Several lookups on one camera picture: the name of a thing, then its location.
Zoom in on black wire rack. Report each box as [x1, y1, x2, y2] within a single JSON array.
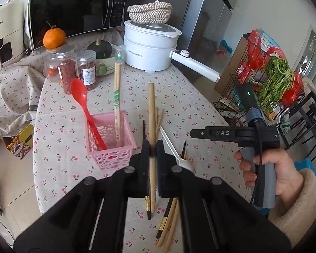
[[213, 33, 314, 127]]

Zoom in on green white packet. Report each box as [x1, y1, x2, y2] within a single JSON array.
[[280, 116, 291, 135]]

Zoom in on woven rope basket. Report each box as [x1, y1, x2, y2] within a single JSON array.
[[127, 1, 173, 24]]

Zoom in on cream air fryer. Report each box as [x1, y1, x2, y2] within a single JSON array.
[[0, 0, 27, 75]]

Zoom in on wrapped disposable chopsticks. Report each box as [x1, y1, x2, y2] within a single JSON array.
[[113, 45, 125, 148]]

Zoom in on person's right forearm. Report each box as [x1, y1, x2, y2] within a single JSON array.
[[268, 169, 316, 247]]

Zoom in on red plastic bag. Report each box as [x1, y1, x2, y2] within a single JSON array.
[[237, 30, 269, 82], [266, 47, 287, 62], [282, 72, 304, 106]]

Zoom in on light wooden chopstick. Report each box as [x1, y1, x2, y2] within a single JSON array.
[[148, 83, 158, 213], [155, 108, 164, 139], [163, 206, 181, 251], [157, 150, 187, 246]]

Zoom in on tall jar of red berries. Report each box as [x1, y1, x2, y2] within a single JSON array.
[[55, 45, 79, 94]]

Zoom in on pile of chopsticks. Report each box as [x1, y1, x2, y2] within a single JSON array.
[[156, 140, 187, 239]]

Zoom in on white electric cooking pot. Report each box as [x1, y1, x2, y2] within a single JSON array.
[[123, 20, 221, 83]]

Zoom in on teal and red toy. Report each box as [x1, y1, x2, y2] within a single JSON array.
[[217, 40, 233, 57]]

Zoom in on grey refrigerator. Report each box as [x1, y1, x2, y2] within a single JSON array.
[[178, 0, 244, 77]]

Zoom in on white plastic spoon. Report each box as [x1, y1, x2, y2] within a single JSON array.
[[159, 126, 193, 172]]

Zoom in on cherry print tablecloth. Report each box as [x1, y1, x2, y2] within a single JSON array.
[[33, 28, 253, 253]]

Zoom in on blue yellow printed carton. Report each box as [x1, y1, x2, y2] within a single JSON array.
[[259, 30, 281, 52]]

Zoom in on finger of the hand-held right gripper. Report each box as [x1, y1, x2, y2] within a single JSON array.
[[190, 127, 239, 141]]

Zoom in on white dish with green knob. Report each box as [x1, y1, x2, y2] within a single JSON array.
[[95, 55, 119, 76]]

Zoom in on person's right hand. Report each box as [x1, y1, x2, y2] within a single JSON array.
[[234, 148, 306, 198]]

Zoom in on dark green squash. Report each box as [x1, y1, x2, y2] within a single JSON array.
[[86, 39, 113, 59]]

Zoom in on yellow printed bag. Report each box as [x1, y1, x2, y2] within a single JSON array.
[[7, 124, 35, 160]]

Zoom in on white glazed door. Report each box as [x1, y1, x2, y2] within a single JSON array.
[[296, 25, 316, 82]]

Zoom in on red plastic spoon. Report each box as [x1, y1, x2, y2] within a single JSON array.
[[71, 78, 108, 151]]

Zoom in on cherry print cabinet cloth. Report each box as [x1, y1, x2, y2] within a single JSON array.
[[0, 55, 46, 137]]

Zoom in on labelled jar of dried fruit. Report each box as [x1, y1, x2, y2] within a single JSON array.
[[76, 50, 97, 90]]

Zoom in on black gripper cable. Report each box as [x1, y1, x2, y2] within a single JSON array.
[[250, 95, 264, 205]]

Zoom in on black chopstick with gold band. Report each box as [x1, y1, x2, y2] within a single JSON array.
[[143, 120, 151, 220]]

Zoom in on black microwave oven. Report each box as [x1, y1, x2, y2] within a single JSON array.
[[26, 0, 128, 50]]

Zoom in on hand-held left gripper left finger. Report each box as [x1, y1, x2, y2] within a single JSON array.
[[14, 140, 151, 253]]

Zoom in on small cork lid glass jar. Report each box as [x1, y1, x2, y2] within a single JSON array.
[[43, 48, 62, 84]]

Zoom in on bunch of green vegetables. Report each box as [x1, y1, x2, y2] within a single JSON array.
[[258, 57, 295, 111]]

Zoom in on orange tangerine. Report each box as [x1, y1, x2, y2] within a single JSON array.
[[43, 21, 66, 50]]

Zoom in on brown cardboard box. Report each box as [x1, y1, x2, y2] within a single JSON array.
[[214, 37, 249, 95]]

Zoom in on pink plastic basket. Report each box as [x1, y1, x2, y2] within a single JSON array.
[[84, 111, 137, 170]]

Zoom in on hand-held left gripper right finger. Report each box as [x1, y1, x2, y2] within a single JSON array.
[[156, 140, 291, 253]]

